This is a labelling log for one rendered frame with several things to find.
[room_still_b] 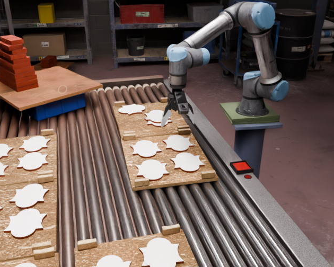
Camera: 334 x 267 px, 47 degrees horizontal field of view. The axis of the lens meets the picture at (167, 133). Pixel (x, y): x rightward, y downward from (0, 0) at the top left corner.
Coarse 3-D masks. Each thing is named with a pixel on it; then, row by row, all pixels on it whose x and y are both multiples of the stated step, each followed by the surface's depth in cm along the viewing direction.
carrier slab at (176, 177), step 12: (132, 144) 180; (192, 144) 180; (132, 156) 170; (156, 156) 170; (168, 156) 170; (204, 156) 170; (132, 168) 161; (168, 168) 161; (204, 168) 161; (132, 180) 153; (168, 180) 153; (180, 180) 153; (192, 180) 153; (204, 180) 154; (216, 180) 156
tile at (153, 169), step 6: (144, 162) 164; (150, 162) 164; (156, 162) 164; (138, 168) 159; (144, 168) 159; (150, 168) 159; (156, 168) 159; (162, 168) 159; (138, 174) 155; (144, 174) 155; (150, 174) 155; (156, 174) 155; (162, 174) 155; (168, 174) 157; (150, 180) 153; (156, 180) 153
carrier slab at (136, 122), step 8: (136, 104) 223; (144, 104) 223; (152, 104) 223; (160, 104) 223; (144, 112) 213; (176, 112) 213; (120, 120) 204; (128, 120) 204; (136, 120) 204; (144, 120) 204; (176, 120) 204; (120, 128) 195; (128, 128) 195; (136, 128) 195; (144, 128) 195; (152, 128) 195; (160, 128) 195; (168, 128) 195; (176, 128) 195; (120, 136) 189; (136, 136) 187; (144, 136) 188; (152, 136) 189
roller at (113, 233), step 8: (88, 96) 239; (88, 104) 227; (88, 112) 217; (88, 120) 209; (96, 136) 192; (96, 144) 184; (96, 152) 177; (96, 160) 171; (96, 168) 166; (104, 168) 166; (104, 176) 159; (104, 184) 154; (104, 192) 149; (104, 200) 145; (112, 200) 147; (104, 208) 141; (112, 208) 141; (104, 216) 138; (112, 216) 136; (112, 224) 132; (112, 232) 129; (112, 240) 126
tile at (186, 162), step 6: (180, 156) 168; (186, 156) 168; (192, 156) 168; (198, 156) 168; (174, 162) 164; (180, 162) 164; (186, 162) 164; (192, 162) 164; (198, 162) 164; (174, 168) 160; (180, 168) 160; (186, 168) 159; (192, 168) 159; (198, 168) 160
